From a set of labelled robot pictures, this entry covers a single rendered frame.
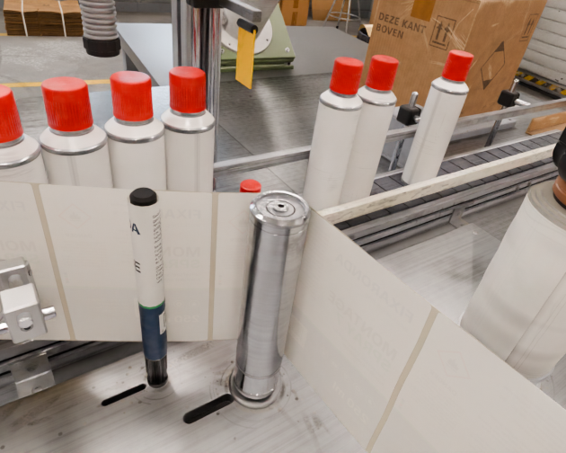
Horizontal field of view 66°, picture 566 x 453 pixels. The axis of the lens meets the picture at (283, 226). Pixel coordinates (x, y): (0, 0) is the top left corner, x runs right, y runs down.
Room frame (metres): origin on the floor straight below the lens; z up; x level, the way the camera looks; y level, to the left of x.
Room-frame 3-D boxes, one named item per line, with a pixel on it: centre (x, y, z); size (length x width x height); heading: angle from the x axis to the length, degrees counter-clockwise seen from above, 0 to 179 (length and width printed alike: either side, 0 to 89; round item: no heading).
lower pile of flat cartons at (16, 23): (4.27, 2.53, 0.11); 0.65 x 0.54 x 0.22; 120
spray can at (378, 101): (0.54, -0.09, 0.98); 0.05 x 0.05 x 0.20
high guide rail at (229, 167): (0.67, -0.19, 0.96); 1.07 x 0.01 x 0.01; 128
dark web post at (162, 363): (0.21, 0.09, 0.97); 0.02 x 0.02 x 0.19
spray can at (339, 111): (0.51, -0.05, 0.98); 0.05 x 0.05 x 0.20
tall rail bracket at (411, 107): (0.72, -0.20, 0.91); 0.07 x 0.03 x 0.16; 38
